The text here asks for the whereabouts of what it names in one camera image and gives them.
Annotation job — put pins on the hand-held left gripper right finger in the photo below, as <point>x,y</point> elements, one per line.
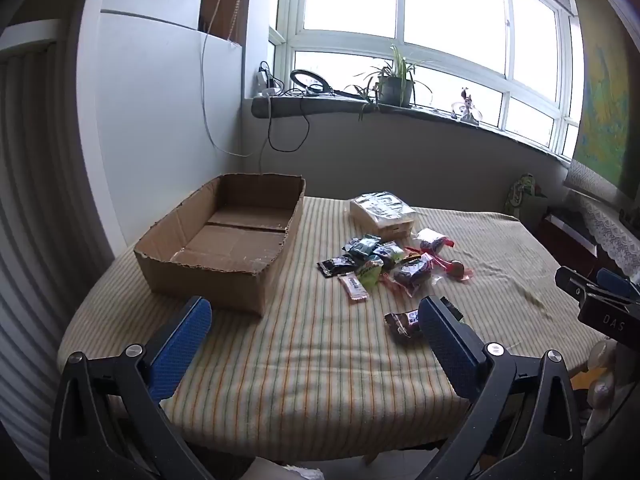
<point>450,345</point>

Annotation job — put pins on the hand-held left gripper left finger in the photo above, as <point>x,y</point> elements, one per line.
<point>185,340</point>

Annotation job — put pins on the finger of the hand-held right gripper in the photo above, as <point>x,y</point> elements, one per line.
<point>616,282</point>
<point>572,282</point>

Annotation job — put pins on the brown chocolate bar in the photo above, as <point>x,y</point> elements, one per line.
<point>402,322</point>

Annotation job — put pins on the clear dark cake pack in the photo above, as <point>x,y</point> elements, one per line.
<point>412,272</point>

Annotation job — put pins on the cardboard box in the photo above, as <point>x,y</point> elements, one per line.
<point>235,245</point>

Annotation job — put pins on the dark blue white packet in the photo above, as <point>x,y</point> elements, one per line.
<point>390,252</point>

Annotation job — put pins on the yellow green snack packet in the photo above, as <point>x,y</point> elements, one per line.
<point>369,270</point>

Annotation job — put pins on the pink wafer packet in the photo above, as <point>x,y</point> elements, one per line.
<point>352,287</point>

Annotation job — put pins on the teal candy packet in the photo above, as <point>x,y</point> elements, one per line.
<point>362,246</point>

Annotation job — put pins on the black candy packet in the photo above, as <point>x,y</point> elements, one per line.
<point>336,264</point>

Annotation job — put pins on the sliced bread pack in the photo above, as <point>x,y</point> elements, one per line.
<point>382,215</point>

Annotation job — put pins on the person's right hand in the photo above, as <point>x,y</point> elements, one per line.
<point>600,375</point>

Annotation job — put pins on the dark wooden cabinet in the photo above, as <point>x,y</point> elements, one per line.
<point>565,232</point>

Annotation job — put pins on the white lace cloth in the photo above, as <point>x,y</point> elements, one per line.
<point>605,225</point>

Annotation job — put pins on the green printed bag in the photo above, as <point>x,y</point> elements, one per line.
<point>522,200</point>

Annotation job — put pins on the white ribbed panel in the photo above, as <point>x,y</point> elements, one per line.
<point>40,210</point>

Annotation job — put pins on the small figurine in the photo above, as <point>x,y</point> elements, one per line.
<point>467,107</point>

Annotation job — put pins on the white cabinet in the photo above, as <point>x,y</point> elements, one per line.
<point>150,110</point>

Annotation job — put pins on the potted spider plant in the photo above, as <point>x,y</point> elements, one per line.
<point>395,90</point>

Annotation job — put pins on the grey stone windowsill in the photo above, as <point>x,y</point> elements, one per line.
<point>325,105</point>

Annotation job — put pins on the white power adapter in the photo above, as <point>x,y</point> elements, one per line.
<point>265,80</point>

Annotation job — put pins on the white framed window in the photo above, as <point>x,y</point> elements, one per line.
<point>450,5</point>

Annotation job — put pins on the wall map poster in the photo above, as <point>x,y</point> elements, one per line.
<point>605,100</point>

